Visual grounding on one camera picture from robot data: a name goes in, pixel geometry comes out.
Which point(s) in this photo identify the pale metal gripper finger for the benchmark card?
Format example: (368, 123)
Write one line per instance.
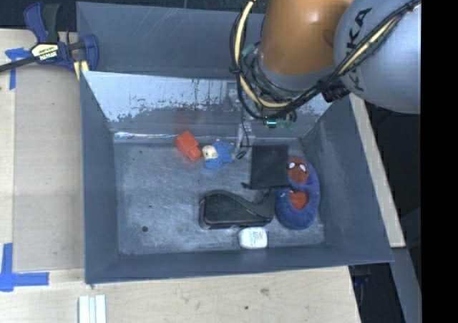
(250, 135)
(240, 134)

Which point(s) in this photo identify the blue doll with pale head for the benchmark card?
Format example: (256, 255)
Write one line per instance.
(220, 155)

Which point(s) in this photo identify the black flat square pad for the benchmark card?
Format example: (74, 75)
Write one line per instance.
(269, 167)

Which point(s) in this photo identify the red-orange toy block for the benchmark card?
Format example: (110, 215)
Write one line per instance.
(186, 145)

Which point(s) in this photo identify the black curved case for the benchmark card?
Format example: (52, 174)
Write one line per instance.
(229, 210)

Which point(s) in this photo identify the blue and red plush slipper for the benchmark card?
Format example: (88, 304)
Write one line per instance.
(300, 207)

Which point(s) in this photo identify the grey metal bin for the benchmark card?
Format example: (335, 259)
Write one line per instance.
(168, 192)

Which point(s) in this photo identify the pale wood flat board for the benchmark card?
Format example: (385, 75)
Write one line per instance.
(46, 171)

